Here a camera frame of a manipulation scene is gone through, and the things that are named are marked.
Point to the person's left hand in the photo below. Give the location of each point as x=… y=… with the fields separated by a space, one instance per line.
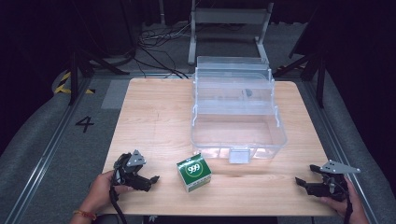
x=101 y=191

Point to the clear plastic storage box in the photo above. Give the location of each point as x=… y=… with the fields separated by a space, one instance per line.
x=238 y=124

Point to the green and white carton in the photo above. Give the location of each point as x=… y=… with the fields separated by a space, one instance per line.
x=194 y=172

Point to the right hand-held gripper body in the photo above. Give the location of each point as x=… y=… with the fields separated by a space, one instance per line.
x=330 y=188

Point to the grey metal stand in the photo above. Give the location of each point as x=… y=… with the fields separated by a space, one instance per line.
x=230 y=15

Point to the black tripod stand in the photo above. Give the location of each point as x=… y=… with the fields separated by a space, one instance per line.
x=74 y=74
x=319 y=74

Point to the person's right hand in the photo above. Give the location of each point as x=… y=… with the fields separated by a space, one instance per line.
x=355 y=202

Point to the yellow and black striped tape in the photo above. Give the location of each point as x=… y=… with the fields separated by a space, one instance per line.
x=63 y=85

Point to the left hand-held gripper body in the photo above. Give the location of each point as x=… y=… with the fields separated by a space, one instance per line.
x=137 y=182

